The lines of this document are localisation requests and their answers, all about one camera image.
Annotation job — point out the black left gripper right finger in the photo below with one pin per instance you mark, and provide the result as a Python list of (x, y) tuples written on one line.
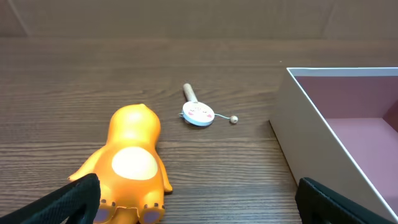
[(317, 204)]

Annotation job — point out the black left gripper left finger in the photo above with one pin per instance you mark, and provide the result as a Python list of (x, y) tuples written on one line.
[(74, 203)]

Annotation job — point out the white box pink inside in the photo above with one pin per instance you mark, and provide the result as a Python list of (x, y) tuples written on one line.
[(338, 126)]

